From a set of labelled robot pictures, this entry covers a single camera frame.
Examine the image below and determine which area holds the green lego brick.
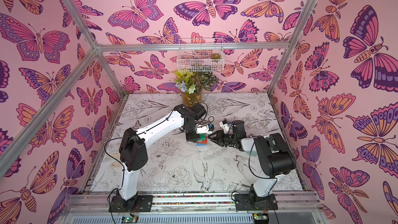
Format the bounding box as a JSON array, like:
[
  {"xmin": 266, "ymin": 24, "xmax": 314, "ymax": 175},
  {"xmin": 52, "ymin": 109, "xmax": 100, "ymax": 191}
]
[{"xmin": 199, "ymin": 134, "xmax": 207, "ymax": 142}]

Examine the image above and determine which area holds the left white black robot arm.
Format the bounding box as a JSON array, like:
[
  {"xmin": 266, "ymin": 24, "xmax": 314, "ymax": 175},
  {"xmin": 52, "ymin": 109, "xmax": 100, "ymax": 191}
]
[{"xmin": 119, "ymin": 103, "xmax": 206, "ymax": 201}]

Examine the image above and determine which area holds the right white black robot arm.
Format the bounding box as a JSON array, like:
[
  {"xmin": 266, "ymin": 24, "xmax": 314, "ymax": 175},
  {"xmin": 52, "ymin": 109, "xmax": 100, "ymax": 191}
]
[{"xmin": 208, "ymin": 120, "xmax": 296, "ymax": 199}]

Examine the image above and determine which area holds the glass vase with plants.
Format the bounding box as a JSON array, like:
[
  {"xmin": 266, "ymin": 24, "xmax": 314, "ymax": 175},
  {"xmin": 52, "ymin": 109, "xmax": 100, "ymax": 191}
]
[{"xmin": 174, "ymin": 71, "xmax": 219, "ymax": 107}]

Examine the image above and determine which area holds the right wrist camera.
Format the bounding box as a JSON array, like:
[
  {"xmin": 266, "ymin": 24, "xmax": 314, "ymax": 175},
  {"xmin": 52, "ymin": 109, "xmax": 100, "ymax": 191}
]
[{"xmin": 219, "ymin": 119, "xmax": 231, "ymax": 134}]

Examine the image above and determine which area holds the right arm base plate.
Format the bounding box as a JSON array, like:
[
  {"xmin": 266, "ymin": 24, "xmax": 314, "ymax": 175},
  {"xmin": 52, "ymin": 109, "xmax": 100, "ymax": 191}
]
[{"xmin": 232, "ymin": 194, "xmax": 278, "ymax": 211}]

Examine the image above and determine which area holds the white wire basket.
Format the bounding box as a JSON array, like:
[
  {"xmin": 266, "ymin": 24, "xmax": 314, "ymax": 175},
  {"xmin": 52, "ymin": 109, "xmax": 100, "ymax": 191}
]
[{"xmin": 176, "ymin": 37, "xmax": 225, "ymax": 73}]

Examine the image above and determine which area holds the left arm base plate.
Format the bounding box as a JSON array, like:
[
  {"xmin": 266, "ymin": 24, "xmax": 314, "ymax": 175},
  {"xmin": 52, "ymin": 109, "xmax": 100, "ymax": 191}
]
[{"xmin": 109, "ymin": 195, "xmax": 153, "ymax": 213}]

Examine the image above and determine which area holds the aluminium mounting rail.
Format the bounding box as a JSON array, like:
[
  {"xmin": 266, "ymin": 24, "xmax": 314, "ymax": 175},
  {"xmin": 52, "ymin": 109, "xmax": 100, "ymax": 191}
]
[{"xmin": 57, "ymin": 191, "xmax": 328, "ymax": 224}]

